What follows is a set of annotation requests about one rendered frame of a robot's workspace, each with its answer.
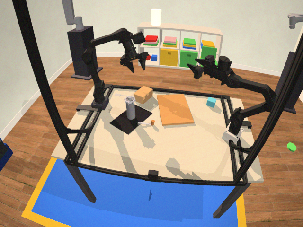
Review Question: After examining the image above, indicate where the teal rectangular box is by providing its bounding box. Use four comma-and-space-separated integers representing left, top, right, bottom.
206, 97, 216, 108

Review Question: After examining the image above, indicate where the orange flat rectangular board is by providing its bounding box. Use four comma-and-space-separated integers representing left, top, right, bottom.
157, 94, 194, 126

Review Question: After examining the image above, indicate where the tan cardboard box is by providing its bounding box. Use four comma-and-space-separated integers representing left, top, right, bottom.
134, 86, 153, 104

